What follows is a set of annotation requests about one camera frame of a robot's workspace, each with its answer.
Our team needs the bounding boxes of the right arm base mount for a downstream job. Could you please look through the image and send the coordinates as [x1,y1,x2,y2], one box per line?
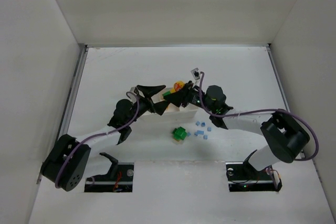
[226,150,282,193]

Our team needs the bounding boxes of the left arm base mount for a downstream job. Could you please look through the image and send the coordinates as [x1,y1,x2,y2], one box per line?
[83,152,134,193]

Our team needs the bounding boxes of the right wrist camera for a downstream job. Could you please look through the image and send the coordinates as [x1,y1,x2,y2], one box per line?
[191,68,203,81]

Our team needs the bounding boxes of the green lego cluster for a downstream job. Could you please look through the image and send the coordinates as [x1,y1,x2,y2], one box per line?
[172,127,187,142]

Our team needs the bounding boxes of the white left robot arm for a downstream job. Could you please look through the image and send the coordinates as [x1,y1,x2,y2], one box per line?
[40,85,167,191]

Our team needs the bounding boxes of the white divided plastic container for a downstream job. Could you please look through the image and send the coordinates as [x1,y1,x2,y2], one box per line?
[130,87,198,122]

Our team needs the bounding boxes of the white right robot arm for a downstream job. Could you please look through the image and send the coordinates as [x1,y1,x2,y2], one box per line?
[163,85,310,177]

